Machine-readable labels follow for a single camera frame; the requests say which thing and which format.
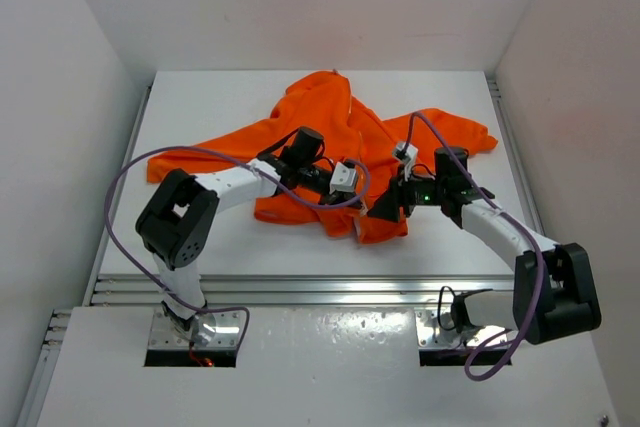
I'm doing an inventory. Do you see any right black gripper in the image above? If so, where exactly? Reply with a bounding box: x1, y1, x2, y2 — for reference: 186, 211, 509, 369
367, 165, 446, 223

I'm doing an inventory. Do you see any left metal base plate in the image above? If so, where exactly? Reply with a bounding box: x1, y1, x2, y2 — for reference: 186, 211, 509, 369
147, 309, 248, 352

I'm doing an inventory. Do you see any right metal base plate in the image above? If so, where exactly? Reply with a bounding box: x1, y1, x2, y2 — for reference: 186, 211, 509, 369
414, 306, 509, 351

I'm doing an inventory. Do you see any metal base plate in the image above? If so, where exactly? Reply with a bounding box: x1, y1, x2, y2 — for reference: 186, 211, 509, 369
147, 309, 248, 352
414, 306, 509, 351

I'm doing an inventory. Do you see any orange zip jacket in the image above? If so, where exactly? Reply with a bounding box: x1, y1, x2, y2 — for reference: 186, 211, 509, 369
146, 71, 498, 244

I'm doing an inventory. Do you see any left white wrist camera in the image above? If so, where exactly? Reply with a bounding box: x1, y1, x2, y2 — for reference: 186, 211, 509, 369
329, 162, 359, 194

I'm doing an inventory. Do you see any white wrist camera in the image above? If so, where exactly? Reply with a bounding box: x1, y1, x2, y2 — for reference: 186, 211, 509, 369
392, 141, 418, 181
329, 162, 359, 194

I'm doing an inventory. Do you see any white front cover panel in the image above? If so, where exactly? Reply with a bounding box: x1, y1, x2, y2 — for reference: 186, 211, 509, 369
39, 307, 619, 426

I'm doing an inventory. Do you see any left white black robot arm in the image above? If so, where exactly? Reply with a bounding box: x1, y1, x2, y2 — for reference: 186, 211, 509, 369
135, 127, 362, 333

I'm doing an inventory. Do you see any right black thin cable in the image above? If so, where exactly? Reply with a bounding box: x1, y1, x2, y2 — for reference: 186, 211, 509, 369
437, 285, 459, 332

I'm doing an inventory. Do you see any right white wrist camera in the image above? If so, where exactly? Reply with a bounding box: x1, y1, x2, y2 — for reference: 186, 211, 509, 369
392, 141, 418, 181

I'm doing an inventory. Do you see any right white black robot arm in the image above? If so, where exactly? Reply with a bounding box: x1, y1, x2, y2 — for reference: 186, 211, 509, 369
368, 143, 602, 345

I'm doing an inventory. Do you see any aluminium extrusion rail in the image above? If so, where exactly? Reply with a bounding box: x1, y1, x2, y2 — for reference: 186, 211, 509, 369
83, 274, 513, 307

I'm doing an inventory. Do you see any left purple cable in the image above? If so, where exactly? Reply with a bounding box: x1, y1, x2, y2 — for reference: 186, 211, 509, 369
103, 145, 372, 348

